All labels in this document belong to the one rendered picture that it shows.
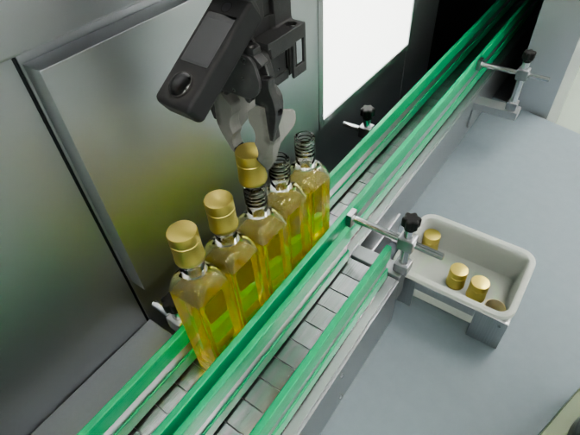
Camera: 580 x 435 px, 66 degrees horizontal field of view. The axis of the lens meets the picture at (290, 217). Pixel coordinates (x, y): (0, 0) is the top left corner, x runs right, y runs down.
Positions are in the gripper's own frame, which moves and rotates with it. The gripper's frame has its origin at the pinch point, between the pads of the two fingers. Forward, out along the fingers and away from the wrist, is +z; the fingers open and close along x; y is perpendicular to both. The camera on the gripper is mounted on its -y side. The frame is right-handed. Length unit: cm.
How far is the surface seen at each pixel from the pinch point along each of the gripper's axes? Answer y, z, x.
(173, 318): -13.9, 21.6, 5.6
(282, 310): -4.0, 22.0, -6.1
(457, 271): 29, 37, -22
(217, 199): -5.9, 2.3, 0.1
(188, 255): -12.7, 4.6, -1.3
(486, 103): 81, 32, -8
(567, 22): 102, 17, -17
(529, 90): 102, 37, -14
